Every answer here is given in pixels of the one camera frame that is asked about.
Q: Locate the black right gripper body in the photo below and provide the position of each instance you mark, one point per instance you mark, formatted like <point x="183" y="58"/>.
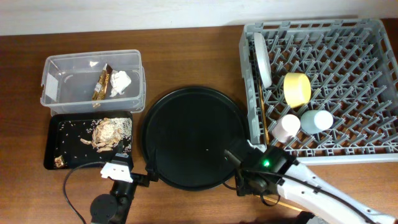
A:
<point x="243" y="184"/>

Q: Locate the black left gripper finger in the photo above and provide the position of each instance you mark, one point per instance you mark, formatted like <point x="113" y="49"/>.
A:
<point x="151" y="168"/>
<point x="120" y="157"/>

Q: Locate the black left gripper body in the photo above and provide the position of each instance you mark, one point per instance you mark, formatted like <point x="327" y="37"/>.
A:
<point x="124" y="191"/>

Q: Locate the food scraps pile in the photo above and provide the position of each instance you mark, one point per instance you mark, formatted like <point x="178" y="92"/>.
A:
<point x="90" y="140"/>

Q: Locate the pink cup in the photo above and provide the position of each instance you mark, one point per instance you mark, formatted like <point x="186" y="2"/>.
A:
<point x="286" y="128"/>

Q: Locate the gold snack wrapper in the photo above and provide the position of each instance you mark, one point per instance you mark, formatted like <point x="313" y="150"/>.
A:
<point x="102" y="84"/>

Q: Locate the white tissue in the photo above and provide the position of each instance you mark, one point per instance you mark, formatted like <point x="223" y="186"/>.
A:
<point x="119" y="82"/>

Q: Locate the light blue cup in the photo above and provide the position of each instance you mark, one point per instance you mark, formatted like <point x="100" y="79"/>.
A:
<point x="316" y="121"/>

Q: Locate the yellow bowl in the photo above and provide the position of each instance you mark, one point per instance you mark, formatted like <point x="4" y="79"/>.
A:
<point x="297" y="89"/>

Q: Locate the grey ceramic plate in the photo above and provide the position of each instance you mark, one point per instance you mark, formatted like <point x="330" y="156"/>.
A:
<point x="262" y="59"/>

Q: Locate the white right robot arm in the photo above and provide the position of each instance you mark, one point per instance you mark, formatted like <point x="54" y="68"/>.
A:
<point x="267" y="170"/>

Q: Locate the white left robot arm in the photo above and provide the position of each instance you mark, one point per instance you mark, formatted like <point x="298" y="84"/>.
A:
<point x="115" y="206"/>

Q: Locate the black rectangular waste tray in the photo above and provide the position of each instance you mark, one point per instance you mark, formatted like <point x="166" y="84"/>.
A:
<point x="57" y="119"/>

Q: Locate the clear plastic waste bin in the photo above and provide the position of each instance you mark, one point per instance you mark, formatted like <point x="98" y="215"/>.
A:
<point x="69" y="82"/>

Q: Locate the grey plastic dishwasher rack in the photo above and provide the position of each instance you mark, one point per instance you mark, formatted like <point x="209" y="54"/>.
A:
<point x="353" y="75"/>

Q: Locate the round black serving tray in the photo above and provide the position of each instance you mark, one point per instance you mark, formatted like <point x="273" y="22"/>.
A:
<point x="185" y="133"/>

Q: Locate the black object at bottom edge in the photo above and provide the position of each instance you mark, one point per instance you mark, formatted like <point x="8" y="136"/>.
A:
<point x="309" y="218"/>

